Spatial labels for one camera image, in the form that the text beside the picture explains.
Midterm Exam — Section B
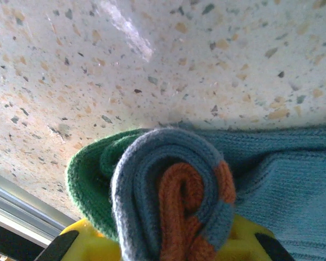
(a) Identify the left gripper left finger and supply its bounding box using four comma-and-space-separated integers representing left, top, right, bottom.
34, 217, 123, 261

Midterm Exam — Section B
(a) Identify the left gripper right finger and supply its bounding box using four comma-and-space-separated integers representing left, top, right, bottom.
225, 213, 296, 261

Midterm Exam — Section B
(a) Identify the grey green orange sock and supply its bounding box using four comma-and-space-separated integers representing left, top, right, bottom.
65, 122, 326, 261

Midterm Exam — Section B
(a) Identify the aluminium frame beam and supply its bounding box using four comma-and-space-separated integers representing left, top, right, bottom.
0, 168, 82, 248

